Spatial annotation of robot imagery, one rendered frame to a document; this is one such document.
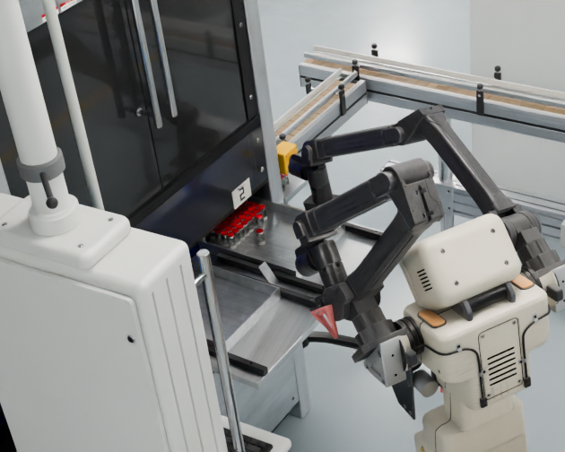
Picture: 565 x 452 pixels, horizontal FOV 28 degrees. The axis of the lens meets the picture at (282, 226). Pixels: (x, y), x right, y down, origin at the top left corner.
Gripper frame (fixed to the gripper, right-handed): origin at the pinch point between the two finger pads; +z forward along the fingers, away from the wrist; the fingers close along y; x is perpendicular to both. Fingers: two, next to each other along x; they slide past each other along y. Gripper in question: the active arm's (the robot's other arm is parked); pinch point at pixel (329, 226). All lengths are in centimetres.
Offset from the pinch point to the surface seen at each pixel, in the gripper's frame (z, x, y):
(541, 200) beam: 42, -89, -21
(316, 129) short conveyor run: -2, -48, 36
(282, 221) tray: 2.8, -2.0, 18.7
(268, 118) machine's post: -27.2, -9.8, 21.5
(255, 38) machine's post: -53, -9, 18
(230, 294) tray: 3.2, 33.6, 11.5
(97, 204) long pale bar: -46, 67, 11
